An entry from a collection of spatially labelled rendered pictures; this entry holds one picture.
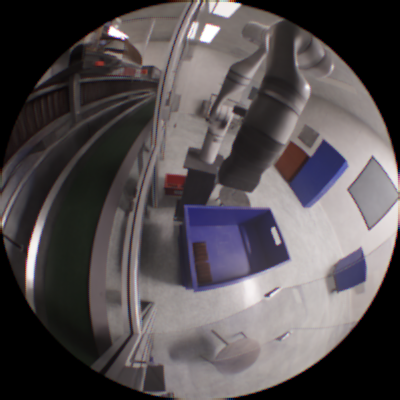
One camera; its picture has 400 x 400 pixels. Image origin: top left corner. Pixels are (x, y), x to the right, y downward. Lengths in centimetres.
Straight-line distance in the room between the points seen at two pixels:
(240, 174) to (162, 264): 82
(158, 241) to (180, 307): 51
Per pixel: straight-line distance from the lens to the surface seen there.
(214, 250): 77
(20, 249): 45
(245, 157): 18
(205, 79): 486
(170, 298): 92
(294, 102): 18
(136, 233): 36
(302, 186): 266
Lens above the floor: 91
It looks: 48 degrees down
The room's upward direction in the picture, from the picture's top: 22 degrees clockwise
